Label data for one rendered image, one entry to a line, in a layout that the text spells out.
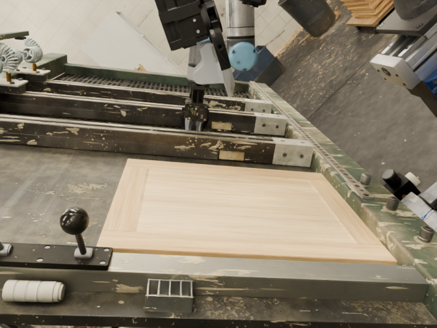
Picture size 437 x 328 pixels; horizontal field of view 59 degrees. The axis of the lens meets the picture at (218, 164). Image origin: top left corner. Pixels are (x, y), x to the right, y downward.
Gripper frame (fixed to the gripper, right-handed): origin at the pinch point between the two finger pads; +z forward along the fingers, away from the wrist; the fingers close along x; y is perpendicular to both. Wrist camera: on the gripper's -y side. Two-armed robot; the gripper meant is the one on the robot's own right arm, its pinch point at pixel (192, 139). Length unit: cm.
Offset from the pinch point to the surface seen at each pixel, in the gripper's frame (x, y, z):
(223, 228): 5, 54, 0
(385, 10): 180, -249, -58
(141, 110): -19.1, -21.9, -2.3
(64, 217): -20, 77, -14
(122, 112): -26.0, -21.9, -1.1
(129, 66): -64, -351, 34
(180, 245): -4, 62, 0
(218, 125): 10.6, -22.3, 0.7
